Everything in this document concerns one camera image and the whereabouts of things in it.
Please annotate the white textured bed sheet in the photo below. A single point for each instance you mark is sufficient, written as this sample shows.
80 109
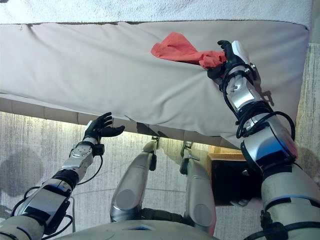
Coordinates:
150 10

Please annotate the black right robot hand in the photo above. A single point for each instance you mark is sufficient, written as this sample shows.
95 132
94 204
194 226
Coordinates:
238 55

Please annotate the red garment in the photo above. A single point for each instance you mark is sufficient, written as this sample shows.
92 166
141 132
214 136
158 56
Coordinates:
180 50

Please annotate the bed with grey cover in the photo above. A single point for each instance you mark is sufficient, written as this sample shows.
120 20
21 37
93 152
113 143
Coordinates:
100 75

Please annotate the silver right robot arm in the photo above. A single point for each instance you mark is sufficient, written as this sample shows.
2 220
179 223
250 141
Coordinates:
270 140

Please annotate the grey striped rug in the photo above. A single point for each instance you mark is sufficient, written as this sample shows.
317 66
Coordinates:
37 140

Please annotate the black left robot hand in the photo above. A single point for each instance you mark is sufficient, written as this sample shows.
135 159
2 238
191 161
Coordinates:
100 128

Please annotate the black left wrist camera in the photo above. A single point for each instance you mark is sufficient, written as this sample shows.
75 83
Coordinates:
99 149

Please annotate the brown wicker laundry basket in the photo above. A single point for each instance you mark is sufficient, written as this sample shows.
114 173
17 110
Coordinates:
225 157

